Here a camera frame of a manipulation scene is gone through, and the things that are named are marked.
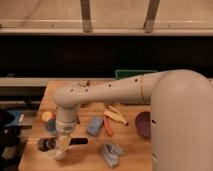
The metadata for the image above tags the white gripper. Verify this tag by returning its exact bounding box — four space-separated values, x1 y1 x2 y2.
56 117 77 151

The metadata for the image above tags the black dish brush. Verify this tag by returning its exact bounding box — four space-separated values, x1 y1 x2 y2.
37 137 88 152

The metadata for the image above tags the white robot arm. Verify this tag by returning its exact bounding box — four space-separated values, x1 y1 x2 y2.
54 69 213 171

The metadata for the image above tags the white paper cup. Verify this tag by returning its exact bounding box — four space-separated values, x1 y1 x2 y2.
47 139 67 161

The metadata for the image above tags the orange yellow ball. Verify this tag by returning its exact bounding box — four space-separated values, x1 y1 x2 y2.
41 111 55 122

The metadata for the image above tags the blue sponge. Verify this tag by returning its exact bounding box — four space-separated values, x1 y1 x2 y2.
87 116 103 137

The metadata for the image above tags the orange carrot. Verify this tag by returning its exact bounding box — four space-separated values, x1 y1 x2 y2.
104 116 113 137

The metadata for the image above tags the blue grey cloth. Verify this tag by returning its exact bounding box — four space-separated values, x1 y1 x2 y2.
102 143 124 168

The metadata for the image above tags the wooden table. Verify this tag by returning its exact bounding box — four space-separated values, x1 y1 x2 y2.
18 81 152 171

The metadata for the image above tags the dark equipment at left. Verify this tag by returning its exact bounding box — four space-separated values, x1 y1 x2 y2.
0 109 22 171

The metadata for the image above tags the purple bowl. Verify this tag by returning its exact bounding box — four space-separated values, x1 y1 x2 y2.
135 111 151 139

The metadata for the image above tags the green plastic tray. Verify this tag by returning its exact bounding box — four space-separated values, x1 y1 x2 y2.
115 69 155 80

